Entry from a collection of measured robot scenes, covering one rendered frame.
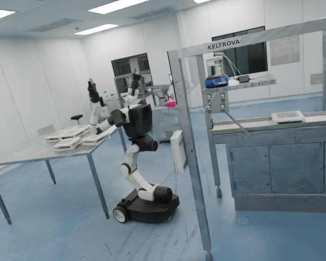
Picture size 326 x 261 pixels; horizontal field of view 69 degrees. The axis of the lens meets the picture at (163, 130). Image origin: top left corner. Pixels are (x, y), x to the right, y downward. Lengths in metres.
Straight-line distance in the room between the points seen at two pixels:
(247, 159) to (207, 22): 5.36
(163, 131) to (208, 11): 3.80
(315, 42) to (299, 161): 5.14
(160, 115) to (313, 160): 3.08
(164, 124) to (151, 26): 3.72
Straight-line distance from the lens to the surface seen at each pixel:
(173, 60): 1.55
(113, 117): 2.29
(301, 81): 7.38
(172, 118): 4.76
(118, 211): 2.89
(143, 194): 2.75
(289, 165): 2.54
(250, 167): 2.51
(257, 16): 7.21
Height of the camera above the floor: 1.67
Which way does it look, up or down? 16 degrees down
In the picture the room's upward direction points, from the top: 11 degrees counter-clockwise
